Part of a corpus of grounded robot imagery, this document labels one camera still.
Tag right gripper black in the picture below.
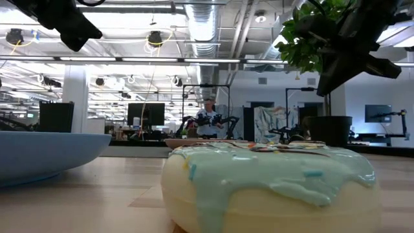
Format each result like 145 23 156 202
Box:
292 0 402 97

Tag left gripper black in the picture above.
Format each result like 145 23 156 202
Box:
32 0 103 52

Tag large mint frosted donut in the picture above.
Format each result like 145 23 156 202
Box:
160 141 382 233

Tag green leafy plant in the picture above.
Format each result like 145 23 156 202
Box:
274 0 360 117

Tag black ceiling spotlight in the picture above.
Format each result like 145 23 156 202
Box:
147 30 164 48
5 28 25 45

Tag black plant pot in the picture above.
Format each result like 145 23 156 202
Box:
305 115 353 148

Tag white building column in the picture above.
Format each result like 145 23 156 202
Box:
61 64 90 134

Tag crumpled pale cloth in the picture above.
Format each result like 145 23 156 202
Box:
254 105 298 143

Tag long ceiling light strip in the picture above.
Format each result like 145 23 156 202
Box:
0 55 289 67

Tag black rectangular panel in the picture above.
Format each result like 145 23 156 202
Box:
38 100 75 133

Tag black computer monitor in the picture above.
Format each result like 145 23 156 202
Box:
127 102 166 127

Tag blue round plate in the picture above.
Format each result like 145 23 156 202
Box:
0 131 113 188

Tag person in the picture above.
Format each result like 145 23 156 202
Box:
195 98 224 139

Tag distant black robot arms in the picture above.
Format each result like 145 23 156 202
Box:
176 113 240 139

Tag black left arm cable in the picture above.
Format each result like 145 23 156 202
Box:
76 0 107 8

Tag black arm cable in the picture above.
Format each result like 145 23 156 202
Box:
305 0 327 17
76 0 107 8

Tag wall mounted monitor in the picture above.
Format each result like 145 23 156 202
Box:
364 104 393 124

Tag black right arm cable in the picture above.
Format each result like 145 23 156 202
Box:
305 0 327 17

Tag silver ventilation duct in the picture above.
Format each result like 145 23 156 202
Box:
184 0 221 101

